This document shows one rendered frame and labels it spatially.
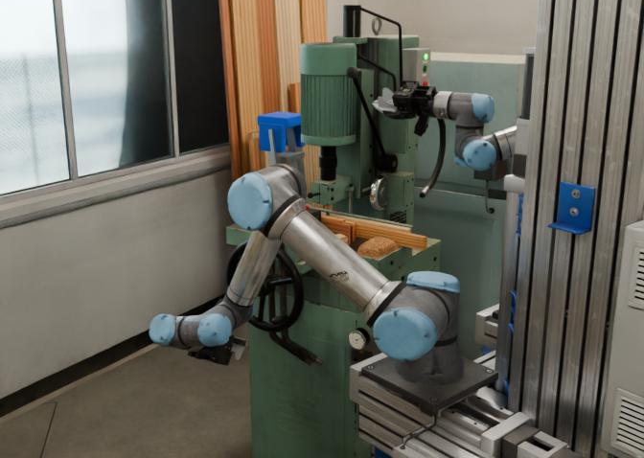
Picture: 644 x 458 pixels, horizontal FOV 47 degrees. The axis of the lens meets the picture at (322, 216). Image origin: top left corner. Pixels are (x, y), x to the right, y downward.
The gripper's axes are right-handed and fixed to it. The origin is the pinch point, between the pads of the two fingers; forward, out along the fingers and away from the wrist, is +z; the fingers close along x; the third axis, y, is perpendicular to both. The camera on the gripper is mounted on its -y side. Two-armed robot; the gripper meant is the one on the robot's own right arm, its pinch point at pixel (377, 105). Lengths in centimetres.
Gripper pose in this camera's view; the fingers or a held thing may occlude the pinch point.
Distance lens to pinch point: 220.1
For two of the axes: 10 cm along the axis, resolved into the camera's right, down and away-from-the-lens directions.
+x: -4.6, 7.4, -4.9
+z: -8.2, -1.5, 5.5
